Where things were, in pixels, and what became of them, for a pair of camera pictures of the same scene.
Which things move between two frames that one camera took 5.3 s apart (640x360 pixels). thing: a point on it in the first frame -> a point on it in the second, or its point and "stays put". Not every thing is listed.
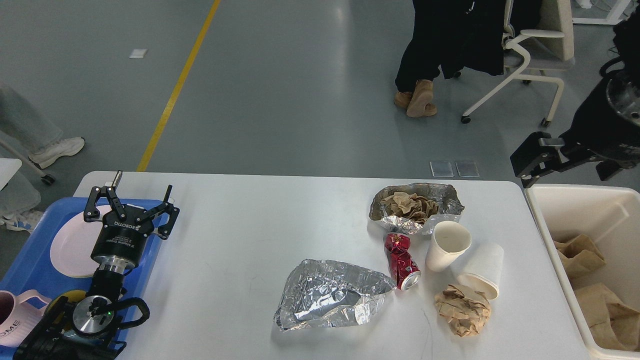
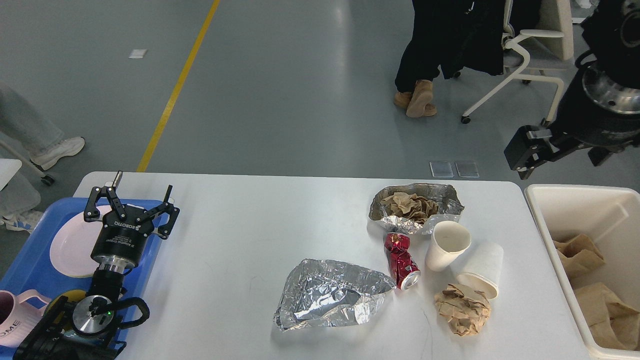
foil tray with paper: [416, 207] stays put
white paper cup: [450, 240] stays put
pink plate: [73, 242] stays put
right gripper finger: [605, 169] -> [597, 154]
